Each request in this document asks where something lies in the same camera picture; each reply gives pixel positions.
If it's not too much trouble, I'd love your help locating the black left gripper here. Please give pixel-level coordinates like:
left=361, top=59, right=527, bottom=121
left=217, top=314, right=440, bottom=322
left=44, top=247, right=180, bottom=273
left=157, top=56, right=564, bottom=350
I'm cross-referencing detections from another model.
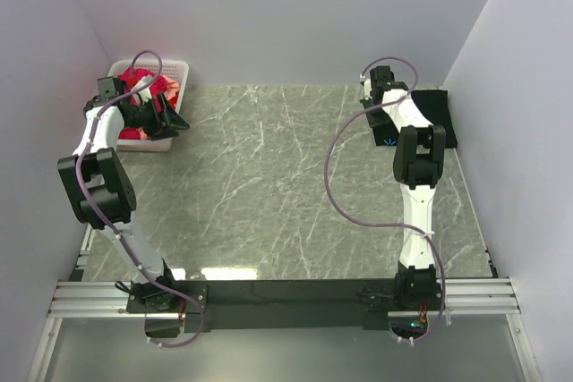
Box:
left=126, top=92, right=190, bottom=141

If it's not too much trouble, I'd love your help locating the black t shirt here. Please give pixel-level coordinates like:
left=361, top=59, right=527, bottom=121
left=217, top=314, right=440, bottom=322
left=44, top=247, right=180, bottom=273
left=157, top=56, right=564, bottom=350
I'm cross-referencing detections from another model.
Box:
left=372, top=89, right=458, bottom=149

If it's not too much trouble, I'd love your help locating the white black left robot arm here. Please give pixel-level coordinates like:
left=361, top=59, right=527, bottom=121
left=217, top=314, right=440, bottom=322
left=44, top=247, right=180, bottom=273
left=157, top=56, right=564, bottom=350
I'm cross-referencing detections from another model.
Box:
left=57, top=74, right=189, bottom=312

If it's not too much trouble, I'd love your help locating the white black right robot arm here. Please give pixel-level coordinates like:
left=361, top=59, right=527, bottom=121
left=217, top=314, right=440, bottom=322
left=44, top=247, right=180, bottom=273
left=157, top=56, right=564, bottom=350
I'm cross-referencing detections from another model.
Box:
left=361, top=65, right=446, bottom=310

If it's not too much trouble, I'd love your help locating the orange red t shirt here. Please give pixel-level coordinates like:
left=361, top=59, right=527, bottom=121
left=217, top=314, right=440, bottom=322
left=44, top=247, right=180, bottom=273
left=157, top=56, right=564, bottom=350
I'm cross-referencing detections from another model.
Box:
left=165, top=90, right=179, bottom=110

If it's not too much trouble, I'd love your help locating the white plastic laundry basket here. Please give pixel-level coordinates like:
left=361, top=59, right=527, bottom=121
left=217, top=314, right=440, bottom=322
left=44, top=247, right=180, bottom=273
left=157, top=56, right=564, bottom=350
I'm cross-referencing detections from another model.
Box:
left=84, top=58, right=191, bottom=152

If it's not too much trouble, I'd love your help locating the black base crossbar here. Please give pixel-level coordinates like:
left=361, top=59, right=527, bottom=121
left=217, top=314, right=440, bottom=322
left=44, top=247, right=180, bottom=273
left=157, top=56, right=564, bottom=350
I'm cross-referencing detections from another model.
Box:
left=124, top=277, right=449, bottom=338

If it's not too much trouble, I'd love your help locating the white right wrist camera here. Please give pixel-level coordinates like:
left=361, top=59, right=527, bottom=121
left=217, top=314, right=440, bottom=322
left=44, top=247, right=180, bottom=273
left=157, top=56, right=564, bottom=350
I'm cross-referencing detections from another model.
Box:
left=360, top=74, right=372, bottom=101

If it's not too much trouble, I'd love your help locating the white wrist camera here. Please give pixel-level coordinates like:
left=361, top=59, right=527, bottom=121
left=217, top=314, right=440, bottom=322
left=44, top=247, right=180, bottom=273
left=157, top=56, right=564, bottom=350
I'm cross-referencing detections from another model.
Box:
left=133, top=76, right=153, bottom=106
left=360, top=74, right=372, bottom=101

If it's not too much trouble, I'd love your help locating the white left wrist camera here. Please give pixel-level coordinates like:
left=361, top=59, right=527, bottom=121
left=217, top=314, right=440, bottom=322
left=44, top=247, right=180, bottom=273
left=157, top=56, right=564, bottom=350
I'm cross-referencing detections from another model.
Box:
left=133, top=76, right=153, bottom=106

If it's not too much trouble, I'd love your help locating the aluminium frame rail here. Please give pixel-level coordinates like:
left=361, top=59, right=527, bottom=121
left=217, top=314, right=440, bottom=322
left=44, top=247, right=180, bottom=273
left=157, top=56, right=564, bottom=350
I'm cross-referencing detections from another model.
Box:
left=24, top=149, right=538, bottom=382

